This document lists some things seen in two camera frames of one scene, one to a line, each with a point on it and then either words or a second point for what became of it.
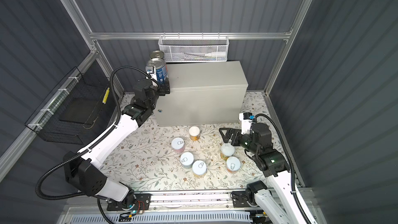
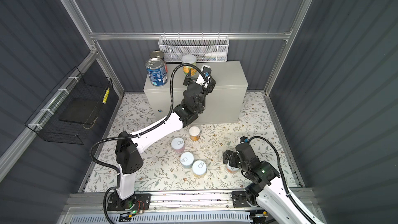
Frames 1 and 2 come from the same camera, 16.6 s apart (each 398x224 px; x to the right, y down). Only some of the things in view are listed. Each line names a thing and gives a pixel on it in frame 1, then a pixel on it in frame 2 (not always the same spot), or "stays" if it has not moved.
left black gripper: x=162 y=91 → x=186 y=81
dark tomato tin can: x=156 y=54 stays
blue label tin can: x=161 y=68 stays
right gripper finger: x=232 y=134 → x=232 y=157
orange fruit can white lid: x=194 y=131 stays
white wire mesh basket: x=194 y=49 stays
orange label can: x=232 y=164 stays
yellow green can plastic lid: x=227 y=149 → x=189 y=58
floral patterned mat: x=183 y=158 stays
